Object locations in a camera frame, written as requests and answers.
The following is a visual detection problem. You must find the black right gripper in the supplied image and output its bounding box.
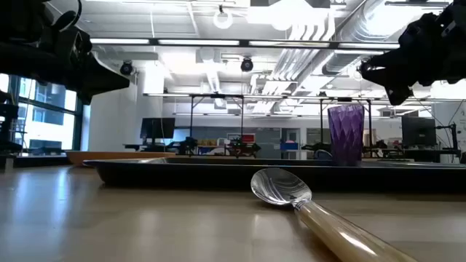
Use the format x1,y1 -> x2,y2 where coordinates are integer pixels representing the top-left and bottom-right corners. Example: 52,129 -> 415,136
358,12 -> 466,107

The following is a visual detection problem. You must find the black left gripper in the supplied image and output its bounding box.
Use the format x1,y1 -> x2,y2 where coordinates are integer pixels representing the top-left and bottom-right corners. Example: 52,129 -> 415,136
0,17 -> 130,106

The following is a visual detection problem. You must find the orange round plate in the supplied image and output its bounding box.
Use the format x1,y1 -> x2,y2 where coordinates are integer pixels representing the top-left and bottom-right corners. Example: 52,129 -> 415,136
66,151 -> 178,167

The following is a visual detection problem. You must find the purple faceted plastic cup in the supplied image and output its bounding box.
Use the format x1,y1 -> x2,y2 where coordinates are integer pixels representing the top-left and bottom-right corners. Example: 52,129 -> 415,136
327,104 -> 366,167

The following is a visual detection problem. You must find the metal spoon cream handle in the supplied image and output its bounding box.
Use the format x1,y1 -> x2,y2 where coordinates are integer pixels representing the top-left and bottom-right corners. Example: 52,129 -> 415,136
250,167 -> 420,262

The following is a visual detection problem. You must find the black rectangular serving tray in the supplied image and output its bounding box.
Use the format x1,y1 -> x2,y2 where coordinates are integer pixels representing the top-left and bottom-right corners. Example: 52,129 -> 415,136
82,156 -> 466,194

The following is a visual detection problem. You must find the black computer monitor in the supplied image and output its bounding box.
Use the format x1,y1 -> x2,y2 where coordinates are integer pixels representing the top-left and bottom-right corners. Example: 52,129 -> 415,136
401,116 -> 438,148
140,117 -> 176,145

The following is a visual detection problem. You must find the large glass window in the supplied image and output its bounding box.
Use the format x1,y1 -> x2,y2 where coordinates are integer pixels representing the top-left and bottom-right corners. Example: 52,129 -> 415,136
0,72 -> 85,154

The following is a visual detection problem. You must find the dark office desk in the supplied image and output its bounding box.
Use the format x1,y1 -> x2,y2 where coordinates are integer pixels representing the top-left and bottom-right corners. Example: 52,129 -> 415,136
122,143 -> 172,154
363,146 -> 462,163

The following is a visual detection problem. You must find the black equipment stand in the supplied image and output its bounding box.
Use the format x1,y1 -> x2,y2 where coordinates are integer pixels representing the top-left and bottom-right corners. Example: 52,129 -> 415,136
0,90 -> 23,154

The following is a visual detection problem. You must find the long overhead light bar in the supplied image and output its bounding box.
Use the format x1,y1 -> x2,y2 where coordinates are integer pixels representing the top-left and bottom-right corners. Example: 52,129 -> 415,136
90,37 -> 401,50

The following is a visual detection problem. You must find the white round ceiling fixture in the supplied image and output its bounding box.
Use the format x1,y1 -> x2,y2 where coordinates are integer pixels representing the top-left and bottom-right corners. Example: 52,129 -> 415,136
212,4 -> 234,31

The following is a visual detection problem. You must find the silver ventilation duct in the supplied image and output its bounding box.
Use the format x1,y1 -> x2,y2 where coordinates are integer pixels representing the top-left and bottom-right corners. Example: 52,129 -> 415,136
322,0 -> 414,76

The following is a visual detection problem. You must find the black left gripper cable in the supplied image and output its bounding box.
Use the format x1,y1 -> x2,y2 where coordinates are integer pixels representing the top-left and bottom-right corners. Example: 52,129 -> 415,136
52,0 -> 83,33

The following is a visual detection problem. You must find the black table edge rail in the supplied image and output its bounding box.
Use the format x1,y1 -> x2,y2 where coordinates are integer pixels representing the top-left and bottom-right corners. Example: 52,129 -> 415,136
13,155 -> 71,169

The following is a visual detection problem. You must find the red wall sign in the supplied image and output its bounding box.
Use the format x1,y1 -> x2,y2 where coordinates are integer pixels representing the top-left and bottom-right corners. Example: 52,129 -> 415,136
227,132 -> 256,144

